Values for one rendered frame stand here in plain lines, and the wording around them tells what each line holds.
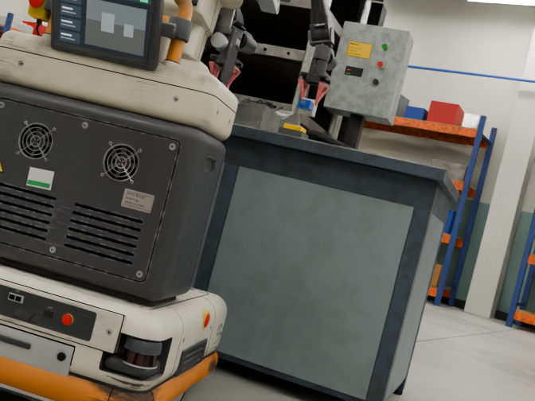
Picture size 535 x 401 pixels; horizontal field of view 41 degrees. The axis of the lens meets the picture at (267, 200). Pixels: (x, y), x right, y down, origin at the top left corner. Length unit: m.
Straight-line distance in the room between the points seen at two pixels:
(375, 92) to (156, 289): 1.87
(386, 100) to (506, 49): 6.24
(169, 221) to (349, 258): 0.82
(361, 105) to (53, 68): 1.79
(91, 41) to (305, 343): 1.14
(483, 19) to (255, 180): 7.44
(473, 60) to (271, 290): 7.37
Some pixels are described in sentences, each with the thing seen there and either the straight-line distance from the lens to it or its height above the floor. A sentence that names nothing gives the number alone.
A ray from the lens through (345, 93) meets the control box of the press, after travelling 3.23.
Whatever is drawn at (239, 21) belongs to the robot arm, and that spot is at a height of 1.15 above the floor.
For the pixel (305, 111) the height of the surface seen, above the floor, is 0.91.
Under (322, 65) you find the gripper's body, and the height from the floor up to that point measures 1.08.
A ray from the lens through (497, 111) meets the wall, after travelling 9.15.
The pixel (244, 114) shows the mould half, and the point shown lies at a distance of 2.39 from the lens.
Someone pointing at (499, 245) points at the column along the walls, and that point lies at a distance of 8.57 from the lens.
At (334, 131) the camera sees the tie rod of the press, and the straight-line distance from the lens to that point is 3.78.
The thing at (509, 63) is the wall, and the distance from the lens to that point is 9.29.
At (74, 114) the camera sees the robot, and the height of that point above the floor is 0.65.
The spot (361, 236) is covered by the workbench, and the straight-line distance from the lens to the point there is 2.22.
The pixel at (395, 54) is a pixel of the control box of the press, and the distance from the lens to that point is 3.23.
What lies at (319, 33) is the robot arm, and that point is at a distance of 2.52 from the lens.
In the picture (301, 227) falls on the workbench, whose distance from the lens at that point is 2.26.
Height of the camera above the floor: 0.55
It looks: 1 degrees up
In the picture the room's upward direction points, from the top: 14 degrees clockwise
